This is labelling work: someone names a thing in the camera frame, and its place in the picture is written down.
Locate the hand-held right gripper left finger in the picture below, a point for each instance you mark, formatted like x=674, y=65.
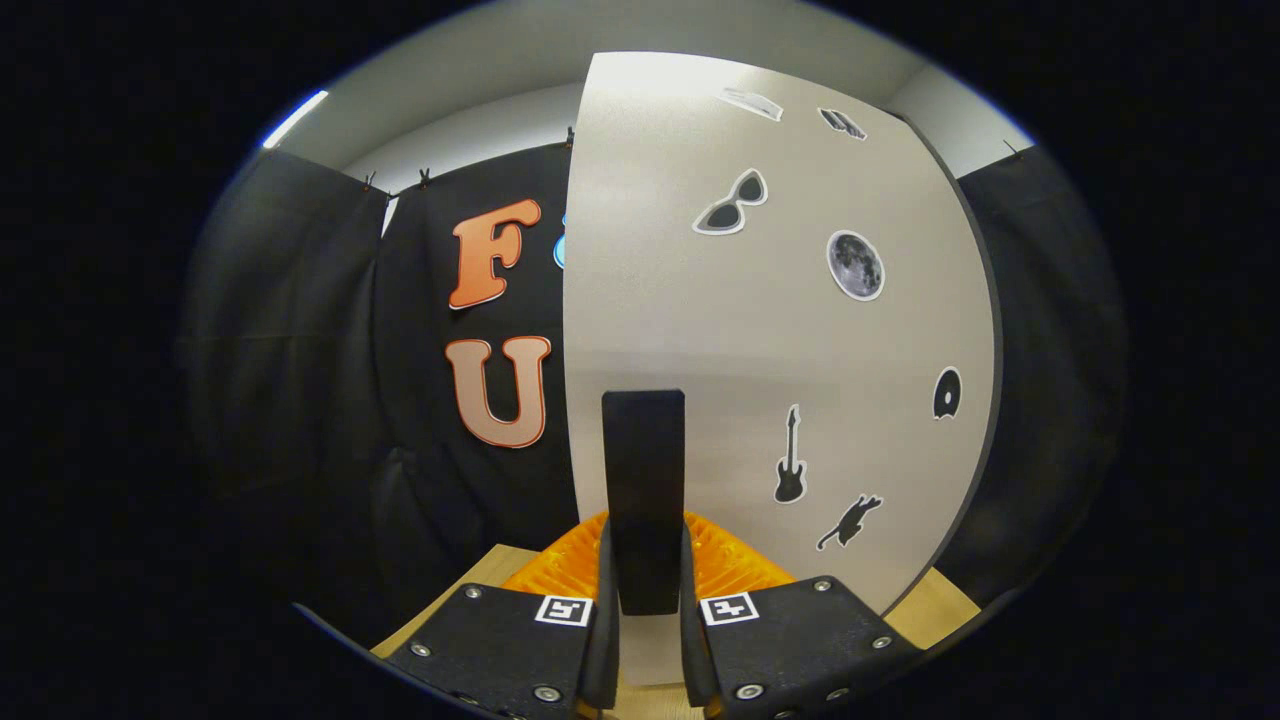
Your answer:
x=500, y=650

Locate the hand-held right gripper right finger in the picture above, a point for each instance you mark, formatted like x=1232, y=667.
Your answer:
x=800, y=650

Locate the beige cabinet door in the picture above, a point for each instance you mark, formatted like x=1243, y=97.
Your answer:
x=680, y=300

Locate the black backdrop cloth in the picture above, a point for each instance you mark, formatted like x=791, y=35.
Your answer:
x=300, y=350

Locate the narrow ceiling light strip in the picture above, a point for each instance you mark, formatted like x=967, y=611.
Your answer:
x=295, y=118

